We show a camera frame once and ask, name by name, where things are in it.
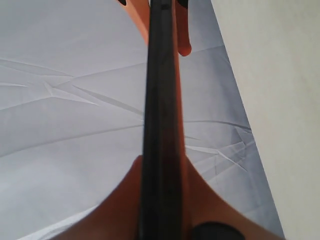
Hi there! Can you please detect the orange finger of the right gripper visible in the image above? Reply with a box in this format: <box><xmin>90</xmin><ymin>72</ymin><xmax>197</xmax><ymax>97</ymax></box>
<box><xmin>172</xmin><ymin>0</ymin><xmax>192</xmax><ymax>57</ymax></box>
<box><xmin>118</xmin><ymin>0</ymin><xmax>150</xmax><ymax>45</ymax></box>

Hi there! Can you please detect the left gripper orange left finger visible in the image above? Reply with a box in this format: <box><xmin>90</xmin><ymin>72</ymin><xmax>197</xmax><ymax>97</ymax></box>
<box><xmin>54</xmin><ymin>155</ymin><xmax>142</xmax><ymax>240</ymax></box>

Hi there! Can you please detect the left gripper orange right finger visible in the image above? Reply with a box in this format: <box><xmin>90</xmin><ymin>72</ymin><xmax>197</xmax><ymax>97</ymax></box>
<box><xmin>183</xmin><ymin>157</ymin><xmax>287</xmax><ymax>240</ymax></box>

